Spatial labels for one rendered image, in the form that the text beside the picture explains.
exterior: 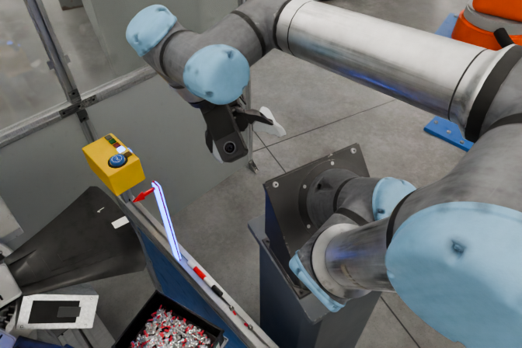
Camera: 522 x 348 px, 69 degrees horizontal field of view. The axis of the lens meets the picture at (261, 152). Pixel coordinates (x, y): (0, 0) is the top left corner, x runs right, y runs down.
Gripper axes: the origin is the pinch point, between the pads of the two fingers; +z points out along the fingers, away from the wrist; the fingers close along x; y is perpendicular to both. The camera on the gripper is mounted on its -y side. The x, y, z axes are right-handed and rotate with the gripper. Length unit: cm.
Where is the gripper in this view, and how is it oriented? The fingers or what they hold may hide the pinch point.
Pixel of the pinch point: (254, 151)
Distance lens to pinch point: 79.7
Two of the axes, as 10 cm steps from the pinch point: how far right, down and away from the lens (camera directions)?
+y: -1.9, -7.9, 5.9
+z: 4.2, 4.7, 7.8
